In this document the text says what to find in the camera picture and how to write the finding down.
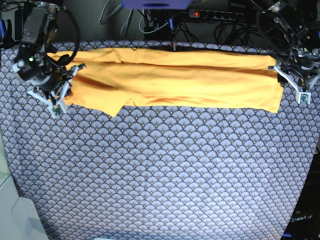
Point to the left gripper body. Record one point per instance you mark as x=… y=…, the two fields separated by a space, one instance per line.
x=302 y=64

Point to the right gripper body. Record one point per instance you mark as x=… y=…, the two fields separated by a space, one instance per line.
x=48 y=75

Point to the yellow T-shirt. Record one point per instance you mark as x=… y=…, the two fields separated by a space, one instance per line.
x=118 y=77

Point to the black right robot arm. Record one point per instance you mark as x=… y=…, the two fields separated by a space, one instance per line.
x=40 y=28

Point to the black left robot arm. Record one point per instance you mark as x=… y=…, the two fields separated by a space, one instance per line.
x=290 y=27

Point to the black power strip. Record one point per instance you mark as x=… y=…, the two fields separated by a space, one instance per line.
x=216 y=15

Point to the red and black clamp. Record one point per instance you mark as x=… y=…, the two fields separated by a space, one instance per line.
x=173 y=45

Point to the blue fan-patterned tablecloth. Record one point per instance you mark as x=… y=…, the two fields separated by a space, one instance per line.
x=159 y=172

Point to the white plastic bin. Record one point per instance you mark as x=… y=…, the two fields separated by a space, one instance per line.
x=19 y=219

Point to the black OpenArm box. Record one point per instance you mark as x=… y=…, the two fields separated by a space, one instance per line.
x=304 y=224

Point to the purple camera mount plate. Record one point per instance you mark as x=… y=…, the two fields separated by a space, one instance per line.
x=156 y=4

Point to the blue clamp handle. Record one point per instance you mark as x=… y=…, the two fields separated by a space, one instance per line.
x=171 y=28

